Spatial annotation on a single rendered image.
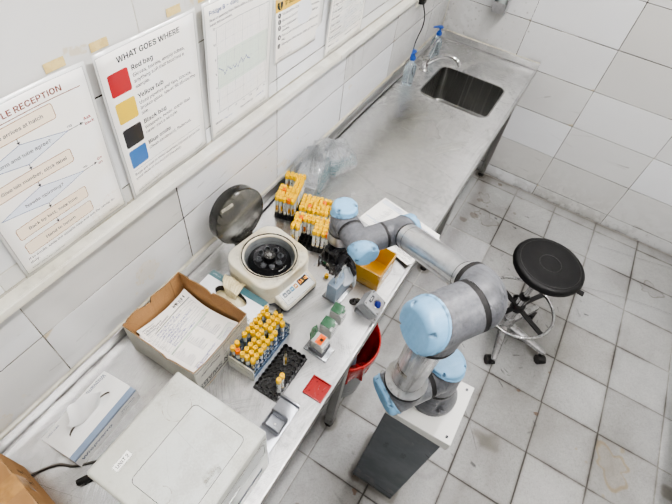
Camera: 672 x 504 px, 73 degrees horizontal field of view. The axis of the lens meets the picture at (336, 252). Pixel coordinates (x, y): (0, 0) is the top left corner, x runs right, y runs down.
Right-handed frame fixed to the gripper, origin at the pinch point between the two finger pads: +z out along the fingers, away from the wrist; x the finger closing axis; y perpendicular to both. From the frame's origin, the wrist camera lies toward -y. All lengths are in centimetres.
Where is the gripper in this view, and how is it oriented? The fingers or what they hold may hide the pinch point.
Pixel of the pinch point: (336, 274)
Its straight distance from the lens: 154.0
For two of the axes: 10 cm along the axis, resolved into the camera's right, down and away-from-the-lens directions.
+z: -1.0, 6.2, 7.8
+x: 8.0, 5.1, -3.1
